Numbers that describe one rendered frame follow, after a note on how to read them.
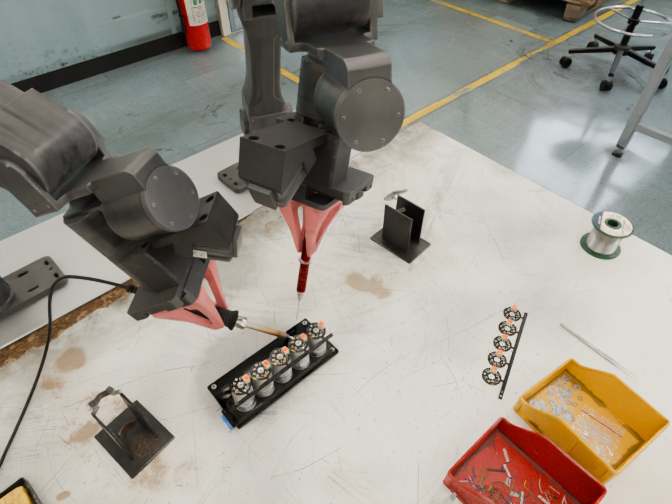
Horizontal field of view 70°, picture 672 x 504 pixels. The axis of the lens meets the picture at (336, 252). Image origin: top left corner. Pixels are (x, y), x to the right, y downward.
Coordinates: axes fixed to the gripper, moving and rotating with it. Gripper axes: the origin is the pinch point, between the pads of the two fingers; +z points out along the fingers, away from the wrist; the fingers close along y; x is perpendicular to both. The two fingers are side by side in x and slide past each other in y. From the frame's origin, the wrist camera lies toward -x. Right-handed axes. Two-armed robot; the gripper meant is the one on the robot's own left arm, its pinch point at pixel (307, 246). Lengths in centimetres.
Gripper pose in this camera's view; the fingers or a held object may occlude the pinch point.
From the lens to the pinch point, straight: 53.2
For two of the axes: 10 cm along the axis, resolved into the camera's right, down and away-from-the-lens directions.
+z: -1.5, 8.5, 5.1
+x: 4.5, -4.0, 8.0
